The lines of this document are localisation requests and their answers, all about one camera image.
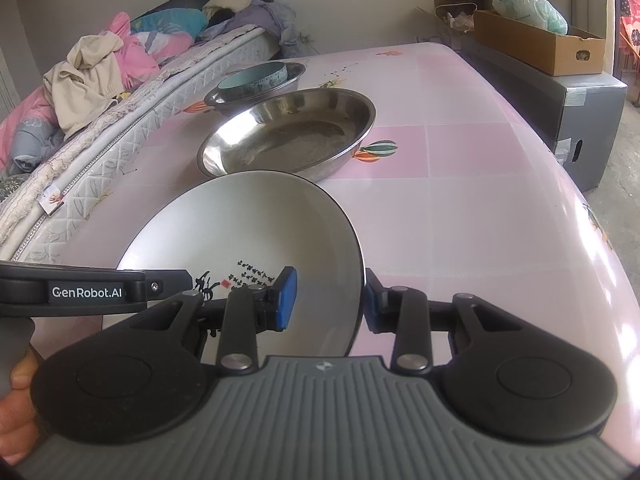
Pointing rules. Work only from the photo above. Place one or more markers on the mattress label tag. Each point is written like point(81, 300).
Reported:
point(52, 200)

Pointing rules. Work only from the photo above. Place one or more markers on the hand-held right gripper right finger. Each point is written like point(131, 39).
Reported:
point(374, 305)

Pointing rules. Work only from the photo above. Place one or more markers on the grey carton box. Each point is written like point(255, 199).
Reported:
point(575, 120)

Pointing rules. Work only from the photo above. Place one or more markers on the long cardboard box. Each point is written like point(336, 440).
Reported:
point(530, 42)

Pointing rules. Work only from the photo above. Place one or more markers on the hanging pink clothes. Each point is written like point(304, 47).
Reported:
point(627, 10)

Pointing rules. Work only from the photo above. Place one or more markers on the white green plastic bag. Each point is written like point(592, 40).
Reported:
point(535, 10)

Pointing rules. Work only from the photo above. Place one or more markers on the cream pillow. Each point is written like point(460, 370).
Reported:
point(230, 0)

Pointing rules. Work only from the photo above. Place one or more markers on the pink patterned tablecloth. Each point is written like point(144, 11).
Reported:
point(475, 240)

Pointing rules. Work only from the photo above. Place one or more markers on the cyan patterned pillow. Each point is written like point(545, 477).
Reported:
point(170, 22)

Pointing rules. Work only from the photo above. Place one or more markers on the cream garment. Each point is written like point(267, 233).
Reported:
point(85, 85)

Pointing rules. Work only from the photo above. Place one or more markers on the wide steel bowl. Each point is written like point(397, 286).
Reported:
point(295, 75)

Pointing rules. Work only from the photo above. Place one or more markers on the pile of clothes and bedding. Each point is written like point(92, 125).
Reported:
point(140, 55)

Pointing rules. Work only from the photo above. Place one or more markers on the purple bedsheet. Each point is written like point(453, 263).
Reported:
point(265, 20)

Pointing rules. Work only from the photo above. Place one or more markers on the open cardboard box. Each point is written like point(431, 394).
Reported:
point(445, 27)

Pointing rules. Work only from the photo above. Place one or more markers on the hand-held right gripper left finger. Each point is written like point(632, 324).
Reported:
point(286, 300)

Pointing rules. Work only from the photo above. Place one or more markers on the white ceramic plate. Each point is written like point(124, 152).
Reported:
point(240, 225)

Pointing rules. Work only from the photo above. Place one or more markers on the blue ceramic bowl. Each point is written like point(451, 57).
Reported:
point(255, 82)

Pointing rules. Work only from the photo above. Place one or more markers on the large steel plate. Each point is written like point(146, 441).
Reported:
point(290, 140)

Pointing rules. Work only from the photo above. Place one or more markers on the white quilted mattress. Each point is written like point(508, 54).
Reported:
point(115, 160)

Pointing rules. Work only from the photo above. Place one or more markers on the person's left hand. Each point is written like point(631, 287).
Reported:
point(15, 425)

